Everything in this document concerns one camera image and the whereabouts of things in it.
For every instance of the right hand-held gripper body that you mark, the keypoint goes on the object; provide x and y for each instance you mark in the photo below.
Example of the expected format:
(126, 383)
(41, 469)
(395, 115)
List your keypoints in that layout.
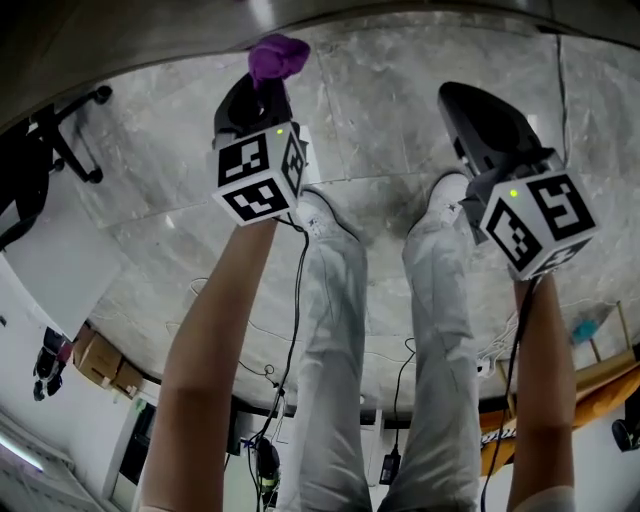
(540, 225)

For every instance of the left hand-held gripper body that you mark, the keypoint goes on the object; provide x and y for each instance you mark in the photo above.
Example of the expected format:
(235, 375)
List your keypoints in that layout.
(260, 175)

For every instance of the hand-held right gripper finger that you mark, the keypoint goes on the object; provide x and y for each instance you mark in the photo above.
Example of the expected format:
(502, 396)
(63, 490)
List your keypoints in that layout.
(462, 135)
(505, 130)

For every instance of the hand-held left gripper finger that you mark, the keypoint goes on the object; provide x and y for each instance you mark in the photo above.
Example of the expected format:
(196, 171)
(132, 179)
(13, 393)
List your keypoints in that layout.
(235, 110)
(280, 105)

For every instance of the purple cloth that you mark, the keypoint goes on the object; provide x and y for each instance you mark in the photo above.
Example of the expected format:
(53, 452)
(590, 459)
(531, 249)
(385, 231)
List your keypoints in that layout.
(277, 57)

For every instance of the person's left forearm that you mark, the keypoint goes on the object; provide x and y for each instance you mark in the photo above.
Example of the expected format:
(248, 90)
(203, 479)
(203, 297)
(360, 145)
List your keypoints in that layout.
(215, 350)

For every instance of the person's right forearm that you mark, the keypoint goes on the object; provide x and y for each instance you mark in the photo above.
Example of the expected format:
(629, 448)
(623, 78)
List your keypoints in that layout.
(542, 390)

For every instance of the person's right white shoe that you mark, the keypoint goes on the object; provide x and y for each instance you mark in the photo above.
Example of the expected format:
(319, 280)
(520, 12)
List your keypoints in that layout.
(445, 197)

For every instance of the person's white shoe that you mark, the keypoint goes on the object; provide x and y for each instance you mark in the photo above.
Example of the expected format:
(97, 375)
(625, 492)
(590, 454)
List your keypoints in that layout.
(445, 197)
(320, 215)

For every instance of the person's left white shoe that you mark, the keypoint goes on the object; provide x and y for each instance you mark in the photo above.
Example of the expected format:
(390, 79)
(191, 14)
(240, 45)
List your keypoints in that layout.
(320, 215)

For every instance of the teal small object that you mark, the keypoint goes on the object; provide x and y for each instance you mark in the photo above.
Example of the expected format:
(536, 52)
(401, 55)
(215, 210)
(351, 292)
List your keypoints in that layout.
(585, 332)

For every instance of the person's right leg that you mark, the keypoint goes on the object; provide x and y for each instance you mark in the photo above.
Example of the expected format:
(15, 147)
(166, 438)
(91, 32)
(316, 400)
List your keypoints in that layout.
(440, 340)

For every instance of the person's leg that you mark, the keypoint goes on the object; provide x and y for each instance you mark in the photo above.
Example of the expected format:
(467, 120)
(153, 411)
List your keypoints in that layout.
(440, 340)
(332, 350)

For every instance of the white power strip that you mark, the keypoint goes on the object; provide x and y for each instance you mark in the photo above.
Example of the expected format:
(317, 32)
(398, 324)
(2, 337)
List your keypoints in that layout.
(484, 367)

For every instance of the person's left leg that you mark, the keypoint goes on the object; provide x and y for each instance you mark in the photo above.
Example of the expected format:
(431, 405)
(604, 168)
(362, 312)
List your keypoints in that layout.
(332, 350)

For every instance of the white bathtub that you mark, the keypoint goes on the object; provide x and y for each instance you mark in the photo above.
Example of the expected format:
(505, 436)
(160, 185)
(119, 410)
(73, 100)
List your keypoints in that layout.
(60, 260)

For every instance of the black office chair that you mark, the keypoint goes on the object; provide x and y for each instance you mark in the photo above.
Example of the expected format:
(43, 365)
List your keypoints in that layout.
(20, 180)

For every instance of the cardboard box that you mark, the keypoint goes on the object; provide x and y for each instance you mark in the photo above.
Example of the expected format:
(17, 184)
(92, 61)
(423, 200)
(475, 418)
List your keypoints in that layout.
(97, 357)
(127, 380)

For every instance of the person's white shirt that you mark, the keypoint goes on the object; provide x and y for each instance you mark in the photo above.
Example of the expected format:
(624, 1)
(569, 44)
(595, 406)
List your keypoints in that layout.
(545, 500)

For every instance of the long ceiling light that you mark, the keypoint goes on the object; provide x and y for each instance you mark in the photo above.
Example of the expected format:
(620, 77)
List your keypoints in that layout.
(20, 452)

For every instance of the black camera equipment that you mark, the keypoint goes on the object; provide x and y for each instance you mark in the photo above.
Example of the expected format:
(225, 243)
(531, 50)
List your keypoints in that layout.
(627, 432)

